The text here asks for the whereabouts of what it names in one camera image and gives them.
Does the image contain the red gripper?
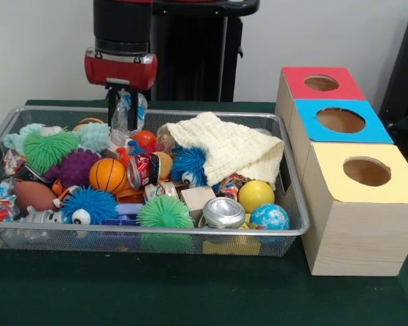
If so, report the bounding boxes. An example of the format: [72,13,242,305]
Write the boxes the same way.
[84,47,158,132]

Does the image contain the crushed clear plastic bottle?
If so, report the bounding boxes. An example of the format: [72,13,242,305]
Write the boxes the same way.
[111,88,148,132]

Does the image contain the orange basketball toy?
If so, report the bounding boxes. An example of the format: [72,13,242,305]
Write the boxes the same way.
[89,158,129,194]

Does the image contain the purple spiky ball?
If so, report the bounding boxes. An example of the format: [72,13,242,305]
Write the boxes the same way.
[44,148,101,188]

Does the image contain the green spiky ball with eyes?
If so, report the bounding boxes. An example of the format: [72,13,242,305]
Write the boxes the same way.
[22,128,80,174]

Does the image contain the blue spiky ball with eye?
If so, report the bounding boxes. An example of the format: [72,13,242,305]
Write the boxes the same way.
[60,185,119,225]

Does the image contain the cream waffle cloth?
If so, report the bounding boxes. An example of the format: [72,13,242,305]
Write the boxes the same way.
[165,111,285,190]

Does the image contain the brown football toy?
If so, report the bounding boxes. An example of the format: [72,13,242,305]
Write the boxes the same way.
[13,180,58,212]

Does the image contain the crushed silver can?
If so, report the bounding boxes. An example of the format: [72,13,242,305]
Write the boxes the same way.
[202,197,246,229]

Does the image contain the yellow ball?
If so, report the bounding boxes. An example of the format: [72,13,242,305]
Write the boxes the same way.
[237,180,275,214]

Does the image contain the blue globe ball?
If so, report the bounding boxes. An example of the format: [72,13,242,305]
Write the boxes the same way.
[249,203,290,231]

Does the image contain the dark green tablecloth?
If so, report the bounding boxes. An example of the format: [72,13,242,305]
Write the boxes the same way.
[0,98,408,326]

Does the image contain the black panel on stand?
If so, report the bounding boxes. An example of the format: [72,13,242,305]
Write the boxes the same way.
[377,5,408,118]

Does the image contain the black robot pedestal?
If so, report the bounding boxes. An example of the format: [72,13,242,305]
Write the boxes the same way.
[151,0,261,102]

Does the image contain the shallow wire mesh bin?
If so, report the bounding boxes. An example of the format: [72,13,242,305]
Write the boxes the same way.
[0,105,309,257]

